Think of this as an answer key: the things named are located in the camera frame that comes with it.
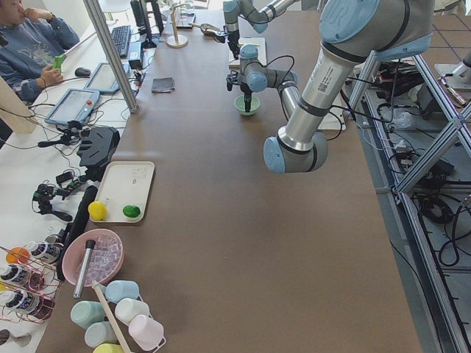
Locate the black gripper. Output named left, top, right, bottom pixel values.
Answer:
left=227, top=32, right=239, bottom=60
left=240, top=82, right=252, bottom=113

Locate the mint green bowl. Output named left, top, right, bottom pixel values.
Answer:
left=234, top=95, right=261, bottom=116

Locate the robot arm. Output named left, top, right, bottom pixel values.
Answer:
left=223, top=0, right=297, bottom=60
left=231, top=1, right=435, bottom=174

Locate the pink bowl with ice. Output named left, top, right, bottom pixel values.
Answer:
left=62, top=229, right=124, bottom=287

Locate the bamboo cutting board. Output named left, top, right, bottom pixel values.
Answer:
left=227, top=37, right=267, bottom=69

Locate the metal scoop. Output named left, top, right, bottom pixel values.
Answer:
left=190, top=23, right=221, bottom=37

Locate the wooden mug tree stand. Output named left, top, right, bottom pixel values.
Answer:
left=166, top=4, right=188, bottom=49

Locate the folded grey cloth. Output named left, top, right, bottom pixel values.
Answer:
left=151, top=77, right=175, bottom=93

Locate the black keyboard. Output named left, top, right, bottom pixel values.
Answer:
left=110, top=25, right=131, bottom=57

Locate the far blue teach pendant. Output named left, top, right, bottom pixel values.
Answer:
left=84, top=63, right=119, bottom=95

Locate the blue teach pendant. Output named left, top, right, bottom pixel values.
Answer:
left=44, top=88, right=100, bottom=126
left=84, top=63, right=119, bottom=95

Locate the beige rabbit tray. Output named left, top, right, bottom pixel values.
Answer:
left=90, top=161, right=155, bottom=224

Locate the black VR headset stand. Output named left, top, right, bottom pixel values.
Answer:
left=77, top=126, right=120, bottom=183

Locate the black computer mouse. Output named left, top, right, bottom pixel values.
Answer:
left=74, top=67, right=91, bottom=77

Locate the green lime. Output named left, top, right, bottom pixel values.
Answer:
left=122, top=204, right=141, bottom=218

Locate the near blue teach pendant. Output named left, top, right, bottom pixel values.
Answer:
left=44, top=88, right=100, bottom=126

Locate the yellow lemon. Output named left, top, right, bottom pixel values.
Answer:
left=88, top=201, right=107, bottom=221

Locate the seated person in blue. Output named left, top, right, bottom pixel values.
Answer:
left=1, top=1, right=79, bottom=103

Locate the metal muddler tool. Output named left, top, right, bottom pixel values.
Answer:
left=73, top=240, right=96, bottom=299

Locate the light blue cup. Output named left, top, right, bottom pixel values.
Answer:
left=105, top=280, right=140, bottom=304

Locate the white cup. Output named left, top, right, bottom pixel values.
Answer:
left=115, top=298, right=150, bottom=326

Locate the pink cup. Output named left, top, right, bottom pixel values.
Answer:
left=128, top=314, right=166, bottom=351

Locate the mint green cup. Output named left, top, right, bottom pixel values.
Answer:
left=70, top=301, right=105, bottom=329

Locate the orange fruit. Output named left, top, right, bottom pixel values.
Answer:
left=6, top=247, right=30, bottom=264

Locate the pale blue cup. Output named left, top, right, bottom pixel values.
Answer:
left=85, top=321, right=118, bottom=348

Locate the yellow cup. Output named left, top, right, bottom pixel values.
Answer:
left=93, top=343, right=124, bottom=353

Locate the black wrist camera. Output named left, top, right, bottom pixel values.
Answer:
left=213, top=31, right=227, bottom=43
left=226, top=70, right=241, bottom=92

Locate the white camera pole base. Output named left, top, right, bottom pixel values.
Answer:
left=319, top=107, right=346, bottom=131

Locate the aluminium frame post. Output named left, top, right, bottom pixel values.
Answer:
left=83, top=0, right=138, bottom=113

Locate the copper wire bottle rack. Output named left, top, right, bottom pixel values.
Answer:
left=1, top=247, right=62, bottom=324

